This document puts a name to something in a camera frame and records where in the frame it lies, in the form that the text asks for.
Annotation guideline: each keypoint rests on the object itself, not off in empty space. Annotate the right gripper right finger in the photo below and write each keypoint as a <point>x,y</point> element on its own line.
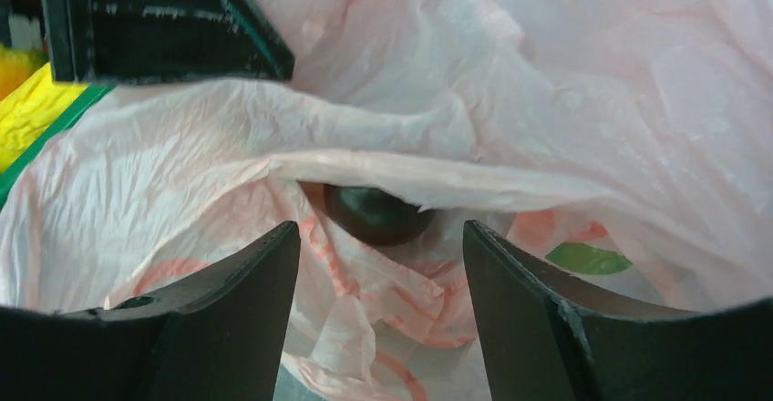
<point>546,334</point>

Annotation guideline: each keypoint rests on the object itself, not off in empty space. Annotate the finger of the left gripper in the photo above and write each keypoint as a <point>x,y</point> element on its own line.
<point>157,24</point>

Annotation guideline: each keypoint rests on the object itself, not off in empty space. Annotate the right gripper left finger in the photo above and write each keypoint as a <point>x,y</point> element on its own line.
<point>216,334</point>

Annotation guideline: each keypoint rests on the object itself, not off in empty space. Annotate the dark brown fake plum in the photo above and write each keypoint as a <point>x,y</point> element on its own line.
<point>375,217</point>

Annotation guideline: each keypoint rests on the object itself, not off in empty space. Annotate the pink plastic bag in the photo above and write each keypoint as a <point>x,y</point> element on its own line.
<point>641,128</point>

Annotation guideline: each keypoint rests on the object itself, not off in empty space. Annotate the yellow fake fruit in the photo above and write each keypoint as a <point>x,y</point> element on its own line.
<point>30,100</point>

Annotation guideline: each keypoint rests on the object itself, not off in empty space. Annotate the green plastic tray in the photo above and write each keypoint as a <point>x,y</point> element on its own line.
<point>48,132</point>

